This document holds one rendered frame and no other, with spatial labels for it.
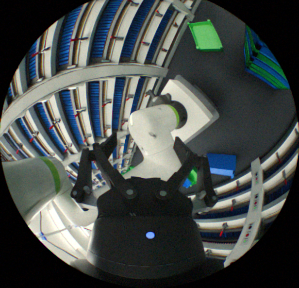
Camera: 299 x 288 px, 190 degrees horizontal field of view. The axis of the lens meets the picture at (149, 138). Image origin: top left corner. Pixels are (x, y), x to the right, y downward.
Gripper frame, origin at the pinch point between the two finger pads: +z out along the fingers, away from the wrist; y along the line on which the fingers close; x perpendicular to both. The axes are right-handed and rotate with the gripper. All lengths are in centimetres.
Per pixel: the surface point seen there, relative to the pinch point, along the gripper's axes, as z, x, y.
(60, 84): 16, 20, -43
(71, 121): 35, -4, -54
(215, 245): -27, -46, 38
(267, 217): -33, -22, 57
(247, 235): -32, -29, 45
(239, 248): -36, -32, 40
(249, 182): 1, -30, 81
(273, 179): -18, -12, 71
